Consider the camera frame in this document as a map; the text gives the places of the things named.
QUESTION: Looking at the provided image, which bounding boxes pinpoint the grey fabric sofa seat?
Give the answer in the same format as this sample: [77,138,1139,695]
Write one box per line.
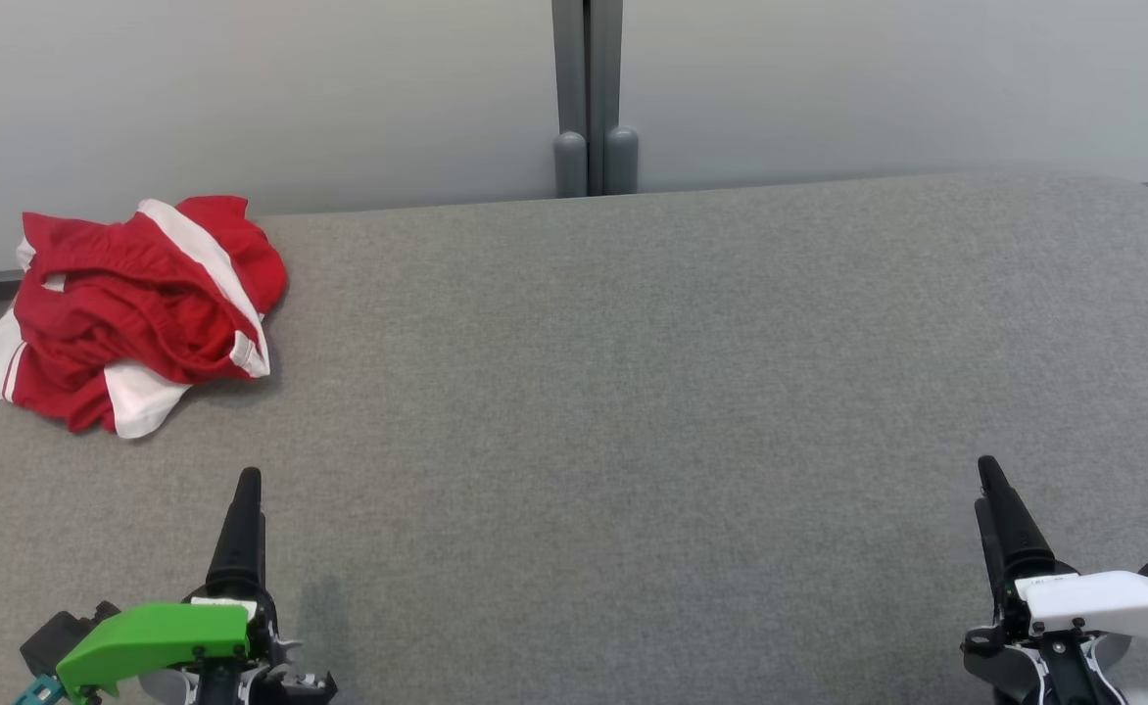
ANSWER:
[0,171,1148,705]

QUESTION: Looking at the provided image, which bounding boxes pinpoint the grey partition post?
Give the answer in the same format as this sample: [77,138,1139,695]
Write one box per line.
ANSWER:
[589,0,640,196]
[551,0,590,198]

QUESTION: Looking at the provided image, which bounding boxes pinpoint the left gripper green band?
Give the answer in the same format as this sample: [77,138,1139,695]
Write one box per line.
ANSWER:
[57,467,339,705]

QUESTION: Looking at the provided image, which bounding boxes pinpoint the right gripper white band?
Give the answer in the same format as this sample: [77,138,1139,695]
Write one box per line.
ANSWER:
[963,455,1148,705]

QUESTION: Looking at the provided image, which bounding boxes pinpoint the red shorts white trim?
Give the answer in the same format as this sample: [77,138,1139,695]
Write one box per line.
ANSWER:
[18,195,289,385]

